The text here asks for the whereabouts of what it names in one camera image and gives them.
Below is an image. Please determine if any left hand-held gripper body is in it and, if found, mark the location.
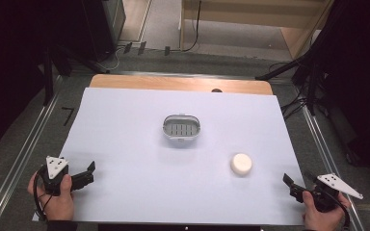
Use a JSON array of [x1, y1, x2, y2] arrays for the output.
[[39, 155, 88, 197]]

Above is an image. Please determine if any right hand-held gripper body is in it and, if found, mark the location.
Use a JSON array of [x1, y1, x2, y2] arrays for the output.
[[297, 173, 364, 214]]

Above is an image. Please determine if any white round soap bar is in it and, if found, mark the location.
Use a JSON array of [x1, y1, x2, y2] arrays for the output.
[[229, 152, 253, 177]]

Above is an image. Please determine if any grey oval soap dish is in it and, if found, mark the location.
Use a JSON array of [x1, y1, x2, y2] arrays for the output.
[[162, 113, 202, 141]]

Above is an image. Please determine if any person's right hand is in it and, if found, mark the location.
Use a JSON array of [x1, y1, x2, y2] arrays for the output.
[[302, 191, 352, 231]]

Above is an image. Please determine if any person's left hand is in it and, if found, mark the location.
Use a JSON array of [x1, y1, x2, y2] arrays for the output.
[[27, 170, 75, 222]]

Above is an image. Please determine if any white paper sheet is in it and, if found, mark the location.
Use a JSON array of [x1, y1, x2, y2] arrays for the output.
[[32, 87, 306, 227]]

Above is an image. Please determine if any black stand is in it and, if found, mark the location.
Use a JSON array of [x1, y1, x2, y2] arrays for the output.
[[41, 41, 110, 108], [254, 32, 335, 117]]

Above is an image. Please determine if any dark curtain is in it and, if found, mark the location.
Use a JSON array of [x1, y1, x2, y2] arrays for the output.
[[0, 0, 91, 157], [307, 0, 370, 181]]

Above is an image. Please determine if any dark cabinet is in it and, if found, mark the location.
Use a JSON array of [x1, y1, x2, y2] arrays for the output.
[[81, 0, 127, 64]]

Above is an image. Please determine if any light wooden furniture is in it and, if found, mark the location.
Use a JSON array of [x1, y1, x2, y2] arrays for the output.
[[178, 0, 335, 61]]

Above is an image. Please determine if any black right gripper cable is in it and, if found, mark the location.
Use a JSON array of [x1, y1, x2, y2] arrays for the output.
[[324, 187, 352, 231]]

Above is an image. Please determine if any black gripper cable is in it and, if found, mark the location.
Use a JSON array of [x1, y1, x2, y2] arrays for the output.
[[324, 187, 352, 231], [33, 168, 53, 223]]

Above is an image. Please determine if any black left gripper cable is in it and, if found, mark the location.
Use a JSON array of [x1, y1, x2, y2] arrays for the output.
[[33, 168, 53, 223]]

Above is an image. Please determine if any metal floor rail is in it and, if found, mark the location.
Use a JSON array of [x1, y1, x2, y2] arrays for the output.
[[0, 75, 64, 231], [302, 105, 366, 231]]

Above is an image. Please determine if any bundle of black floor cables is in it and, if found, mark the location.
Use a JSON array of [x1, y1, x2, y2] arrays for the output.
[[268, 61, 322, 121]]

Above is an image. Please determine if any white floor cable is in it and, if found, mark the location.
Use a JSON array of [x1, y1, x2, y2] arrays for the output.
[[94, 44, 126, 72]]

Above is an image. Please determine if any black hanging cable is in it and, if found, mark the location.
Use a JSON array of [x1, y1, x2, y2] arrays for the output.
[[170, 0, 203, 54]]

